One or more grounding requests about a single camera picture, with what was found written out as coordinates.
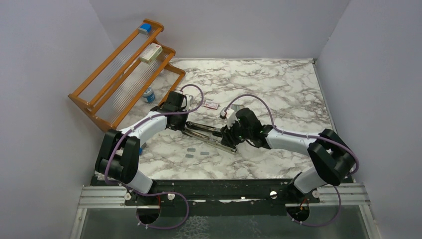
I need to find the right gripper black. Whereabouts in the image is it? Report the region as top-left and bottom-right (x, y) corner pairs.
(220, 117), (252, 148)

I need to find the black stapler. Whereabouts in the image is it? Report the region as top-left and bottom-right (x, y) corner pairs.
(186, 121), (222, 137)

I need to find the red white staple box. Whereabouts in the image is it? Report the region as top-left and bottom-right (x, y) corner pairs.
(203, 100), (219, 110)

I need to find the silver staple strip tray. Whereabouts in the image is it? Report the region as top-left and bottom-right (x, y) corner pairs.
(231, 104), (245, 112)

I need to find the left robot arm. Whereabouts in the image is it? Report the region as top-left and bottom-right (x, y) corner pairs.
(95, 91), (193, 205)

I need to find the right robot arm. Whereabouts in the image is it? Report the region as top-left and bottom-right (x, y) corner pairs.
(220, 108), (358, 203)

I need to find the blue white jar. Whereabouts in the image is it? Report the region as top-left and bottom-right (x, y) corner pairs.
(142, 87), (155, 103)

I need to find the orange wooden shelf rack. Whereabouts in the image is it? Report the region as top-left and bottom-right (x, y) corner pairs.
(68, 18), (186, 132)

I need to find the white red box on shelf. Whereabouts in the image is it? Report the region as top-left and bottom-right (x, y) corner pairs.
(139, 43), (163, 64)

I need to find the blue grey eraser block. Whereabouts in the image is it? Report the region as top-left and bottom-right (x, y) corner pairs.
(137, 23), (152, 35)

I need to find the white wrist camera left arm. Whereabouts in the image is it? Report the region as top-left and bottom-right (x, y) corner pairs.
(182, 94), (193, 110)

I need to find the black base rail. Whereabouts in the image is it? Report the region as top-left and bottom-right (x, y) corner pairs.
(81, 178), (370, 219)

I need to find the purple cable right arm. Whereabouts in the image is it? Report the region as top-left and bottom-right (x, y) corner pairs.
(224, 94), (360, 228)

